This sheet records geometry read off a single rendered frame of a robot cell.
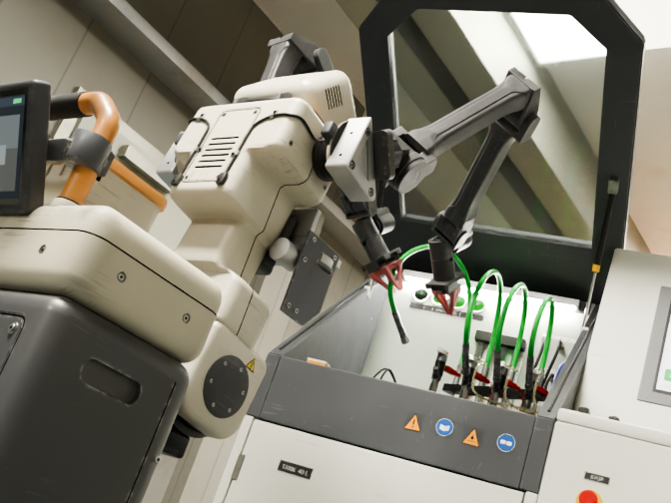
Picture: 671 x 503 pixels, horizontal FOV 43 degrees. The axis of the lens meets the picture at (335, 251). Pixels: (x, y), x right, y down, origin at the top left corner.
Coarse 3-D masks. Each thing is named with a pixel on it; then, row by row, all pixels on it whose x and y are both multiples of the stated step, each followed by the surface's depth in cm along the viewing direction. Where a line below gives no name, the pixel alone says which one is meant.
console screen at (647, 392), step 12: (660, 288) 219; (660, 300) 217; (660, 312) 214; (660, 324) 212; (660, 336) 210; (648, 348) 208; (660, 348) 208; (648, 360) 206; (660, 360) 206; (648, 372) 204; (660, 372) 204; (648, 384) 202; (660, 384) 201; (648, 396) 200; (660, 396) 200
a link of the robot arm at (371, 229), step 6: (372, 216) 222; (360, 222) 218; (366, 222) 218; (372, 222) 220; (354, 228) 219; (360, 228) 218; (366, 228) 218; (372, 228) 219; (378, 228) 222; (360, 234) 218; (366, 234) 218; (372, 234) 218; (360, 240) 219; (366, 240) 219
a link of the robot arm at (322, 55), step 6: (324, 48) 205; (318, 54) 203; (324, 54) 205; (318, 60) 204; (324, 60) 205; (330, 60) 206; (318, 66) 205; (324, 66) 204; (330, 66) 206; (318, 72) 205; (342, 192) 217; (342, 198) 218; (342, 204) 219; (348, 204) 218; (354, 204) 217; (360, 204) 216; (348, 210) 219; (354, 210) 218; (360, 210) 217; (366, 210) 217
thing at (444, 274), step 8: (432, 264) 216; (440, 264) 214; (448, 264) 215; (432, 272) 218; (440, 272) 215; (448, 272) 215; (456, 272) 221; (432, 280) 218; (440, 280) 216; (448, 280) 215; (440, 288) 214
